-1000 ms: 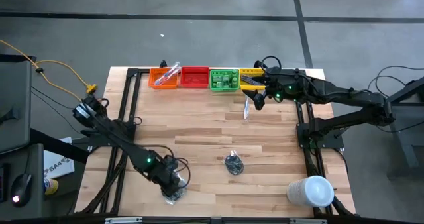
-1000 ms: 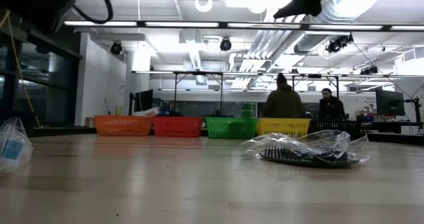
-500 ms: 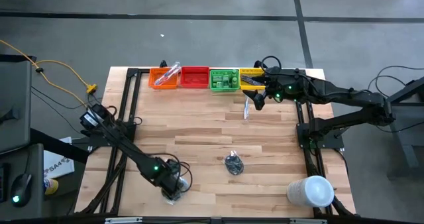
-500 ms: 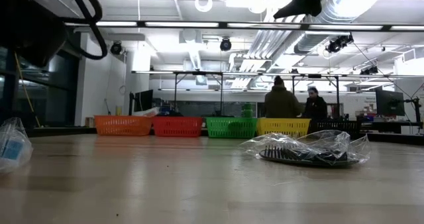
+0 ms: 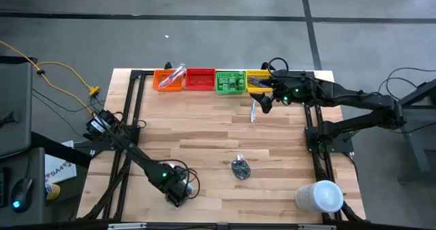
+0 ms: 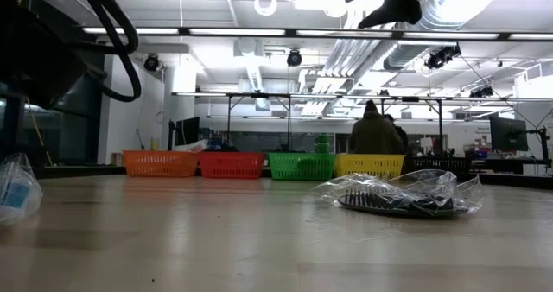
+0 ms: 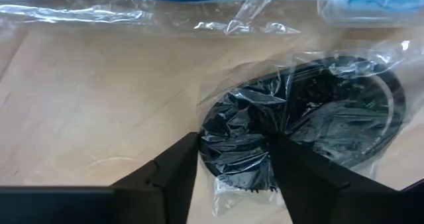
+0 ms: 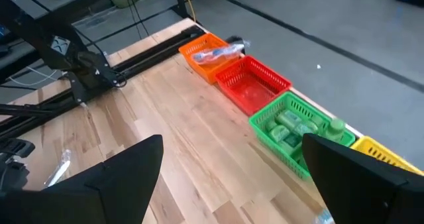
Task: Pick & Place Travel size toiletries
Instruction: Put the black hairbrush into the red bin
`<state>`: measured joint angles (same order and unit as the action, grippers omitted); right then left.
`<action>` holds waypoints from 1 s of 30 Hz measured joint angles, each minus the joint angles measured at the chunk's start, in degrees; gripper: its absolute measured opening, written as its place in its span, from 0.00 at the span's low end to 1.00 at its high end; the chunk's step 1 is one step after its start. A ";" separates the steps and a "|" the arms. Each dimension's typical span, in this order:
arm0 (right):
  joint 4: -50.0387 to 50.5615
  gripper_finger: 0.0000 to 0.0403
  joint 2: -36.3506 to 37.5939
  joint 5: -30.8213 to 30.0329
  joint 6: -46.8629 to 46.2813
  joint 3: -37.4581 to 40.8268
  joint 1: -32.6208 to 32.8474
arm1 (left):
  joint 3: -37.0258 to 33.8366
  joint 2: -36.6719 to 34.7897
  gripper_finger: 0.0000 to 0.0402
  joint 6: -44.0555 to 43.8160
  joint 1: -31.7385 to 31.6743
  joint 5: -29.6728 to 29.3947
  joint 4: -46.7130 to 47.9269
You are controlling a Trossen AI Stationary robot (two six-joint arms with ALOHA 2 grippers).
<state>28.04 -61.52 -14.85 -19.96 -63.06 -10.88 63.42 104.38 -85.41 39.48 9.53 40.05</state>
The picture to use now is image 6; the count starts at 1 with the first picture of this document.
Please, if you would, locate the small green shampoo bottle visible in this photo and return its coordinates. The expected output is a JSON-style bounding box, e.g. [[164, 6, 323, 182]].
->
[[314, 133, 332, 156]]

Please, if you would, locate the black overhead beam with lights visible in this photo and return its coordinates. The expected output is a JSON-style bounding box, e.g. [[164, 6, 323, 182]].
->
[[81, 25, 553, 41]]

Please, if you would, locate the person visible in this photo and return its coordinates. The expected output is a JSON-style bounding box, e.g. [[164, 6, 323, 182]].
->
[[383, 113, 410, 154], [346, 99, 406, 156]]

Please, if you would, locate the yellow plastic basket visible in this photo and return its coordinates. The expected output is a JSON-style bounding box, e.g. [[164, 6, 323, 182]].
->
[[335, 153, 406, 180]]

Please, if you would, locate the black plastic basket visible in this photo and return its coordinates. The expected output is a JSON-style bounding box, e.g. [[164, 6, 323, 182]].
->
[[400, 156, 473, 179]]

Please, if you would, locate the black computer monitor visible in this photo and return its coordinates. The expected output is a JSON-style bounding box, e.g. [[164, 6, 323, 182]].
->
[[488, 115, 530, 153], [173, 115, 201, 148]]

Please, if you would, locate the green plastic basket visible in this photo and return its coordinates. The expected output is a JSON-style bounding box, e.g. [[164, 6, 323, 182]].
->
[[267, 152, 337, 181]]

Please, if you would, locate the round black hairbrush in bag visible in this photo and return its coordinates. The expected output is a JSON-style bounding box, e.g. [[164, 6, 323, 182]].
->
[[310, 168, 486, 219]]

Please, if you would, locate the dark background desk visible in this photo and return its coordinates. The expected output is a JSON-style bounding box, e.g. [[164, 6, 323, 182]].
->
[[470, 156, 553, 177]]

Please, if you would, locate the red plastic basket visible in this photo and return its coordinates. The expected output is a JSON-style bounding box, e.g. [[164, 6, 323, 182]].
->
[[198, 151, 265, 180]]

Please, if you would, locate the orange plastic basket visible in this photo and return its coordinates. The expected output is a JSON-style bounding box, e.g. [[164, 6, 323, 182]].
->
[[123, 149, 200, 179]]

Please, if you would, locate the black ceiling camera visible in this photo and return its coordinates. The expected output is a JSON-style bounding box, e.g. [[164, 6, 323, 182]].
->
[[286, 48, 303, 67], [143, 53, 161, 73], [424, 43, 462, 71], [469, 85, 494, 98]]

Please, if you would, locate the white ring light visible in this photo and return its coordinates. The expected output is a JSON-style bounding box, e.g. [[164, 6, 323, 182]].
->
[[253, 0, 279, 17]]

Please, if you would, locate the black background workstation frame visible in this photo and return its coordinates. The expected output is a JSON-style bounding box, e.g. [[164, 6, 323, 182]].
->
[[171, 92, 446, 153]]

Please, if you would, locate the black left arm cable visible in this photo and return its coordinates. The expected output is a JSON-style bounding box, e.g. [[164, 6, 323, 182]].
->
[[73, 0, 143, 104]]

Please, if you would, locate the yellow hanging cable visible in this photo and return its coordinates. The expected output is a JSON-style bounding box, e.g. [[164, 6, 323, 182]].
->
[[24, 96, 54, 168]]

